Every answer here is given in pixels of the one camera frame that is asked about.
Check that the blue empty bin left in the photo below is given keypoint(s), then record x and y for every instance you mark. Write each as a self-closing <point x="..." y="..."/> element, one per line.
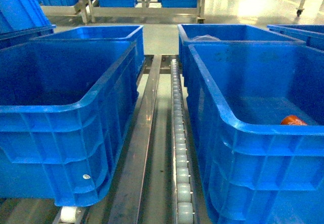
<point x="65" y="111"/>

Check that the steel divider rail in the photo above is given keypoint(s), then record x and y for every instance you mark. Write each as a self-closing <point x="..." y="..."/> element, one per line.
<point x="127" y="200"/>

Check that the large blue bin upper right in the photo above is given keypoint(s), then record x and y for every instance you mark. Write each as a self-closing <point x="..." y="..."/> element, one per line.
<point x="311" y="34"/>

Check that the blue empty bin right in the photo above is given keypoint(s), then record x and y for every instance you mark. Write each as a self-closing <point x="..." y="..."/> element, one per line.
<point x="252" y="168"/>

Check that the large blue bin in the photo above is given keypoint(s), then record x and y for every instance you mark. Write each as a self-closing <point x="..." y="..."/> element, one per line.
<point x="311" y="34"/>
<point x="22" y="20"/>

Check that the large blue bin upper left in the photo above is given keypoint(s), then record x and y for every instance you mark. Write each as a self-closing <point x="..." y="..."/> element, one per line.
<point x="22" y="20"/>

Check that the blue bin behind right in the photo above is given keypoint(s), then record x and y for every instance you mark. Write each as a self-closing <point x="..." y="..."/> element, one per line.
<point x="192" y="34"/>

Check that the white roller track strip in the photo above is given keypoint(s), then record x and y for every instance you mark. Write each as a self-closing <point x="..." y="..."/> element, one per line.
<point x="181" y="186"/>

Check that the blue empty bin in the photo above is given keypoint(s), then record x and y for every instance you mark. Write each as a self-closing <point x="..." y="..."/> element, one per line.
<point x="252" y="168"/>
<point x="65" y="111"/>

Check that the blue bin behind left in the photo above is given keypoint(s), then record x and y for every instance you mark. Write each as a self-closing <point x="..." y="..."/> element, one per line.
<point x="106" y="35"/>

